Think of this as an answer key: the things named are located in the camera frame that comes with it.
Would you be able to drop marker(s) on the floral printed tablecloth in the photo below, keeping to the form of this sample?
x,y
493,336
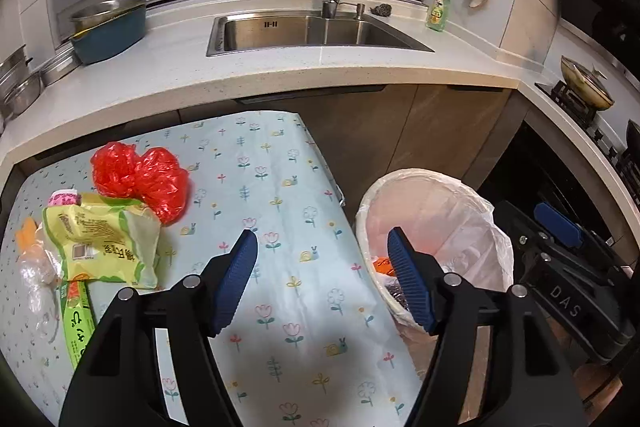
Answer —
x,y
300,257

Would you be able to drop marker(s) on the dark scouring pad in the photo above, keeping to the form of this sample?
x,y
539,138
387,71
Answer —
x,y
381,9

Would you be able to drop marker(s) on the steel wool scrubber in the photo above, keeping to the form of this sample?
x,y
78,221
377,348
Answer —
x,y
397,299

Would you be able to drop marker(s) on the wooden base cabinet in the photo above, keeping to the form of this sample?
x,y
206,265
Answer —
x,y
425,127

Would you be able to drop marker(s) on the blue plastic basin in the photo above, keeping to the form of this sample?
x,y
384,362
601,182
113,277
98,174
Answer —
x,y
110,39

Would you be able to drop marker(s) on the wok with glass lid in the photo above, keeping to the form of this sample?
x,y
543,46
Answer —
x,y
587,82

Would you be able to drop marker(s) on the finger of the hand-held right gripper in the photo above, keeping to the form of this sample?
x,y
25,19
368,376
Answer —
x,y
555,222
517,237

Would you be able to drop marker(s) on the red plastic bag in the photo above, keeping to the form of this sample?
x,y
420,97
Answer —
x,y
140,177

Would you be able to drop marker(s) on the trash bin with white liner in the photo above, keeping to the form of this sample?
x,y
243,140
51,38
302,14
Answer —
x,y
450,217

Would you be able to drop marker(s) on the stainless steel sink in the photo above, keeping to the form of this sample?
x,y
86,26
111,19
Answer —
x,y
310,32

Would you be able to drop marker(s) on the clear plastic bag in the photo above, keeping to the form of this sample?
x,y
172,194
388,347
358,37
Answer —
x,y
35,279

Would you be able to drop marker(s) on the green dish soap bottle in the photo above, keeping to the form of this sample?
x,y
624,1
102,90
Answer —
x,y
437,12

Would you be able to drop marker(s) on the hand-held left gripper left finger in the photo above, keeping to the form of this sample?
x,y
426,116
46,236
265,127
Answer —
x,y
235,282

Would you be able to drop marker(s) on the large steel bowl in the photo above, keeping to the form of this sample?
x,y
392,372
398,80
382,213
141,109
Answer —
x,y
105,9

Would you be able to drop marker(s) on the green carton box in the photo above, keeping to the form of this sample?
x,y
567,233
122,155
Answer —
x,y
77,327

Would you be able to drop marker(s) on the pink paper cup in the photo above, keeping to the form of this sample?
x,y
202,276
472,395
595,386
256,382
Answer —
x,y
65,198

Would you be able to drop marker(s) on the small steel bowl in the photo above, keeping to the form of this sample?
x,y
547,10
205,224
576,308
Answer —
x,y
20,94

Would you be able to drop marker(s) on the orange plastic bag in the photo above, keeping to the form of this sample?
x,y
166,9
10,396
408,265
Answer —
x,y
384,264

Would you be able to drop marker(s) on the shallow steel basin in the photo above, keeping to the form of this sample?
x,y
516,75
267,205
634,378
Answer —
x,y
60,67

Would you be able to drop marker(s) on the green snack bag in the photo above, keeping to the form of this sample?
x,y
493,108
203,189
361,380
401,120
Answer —
x,y
105,247

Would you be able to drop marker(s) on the black gas stove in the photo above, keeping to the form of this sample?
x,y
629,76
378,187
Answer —
x,y
590,119

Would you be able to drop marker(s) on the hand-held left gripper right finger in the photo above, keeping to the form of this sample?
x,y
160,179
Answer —
x,y
410,282

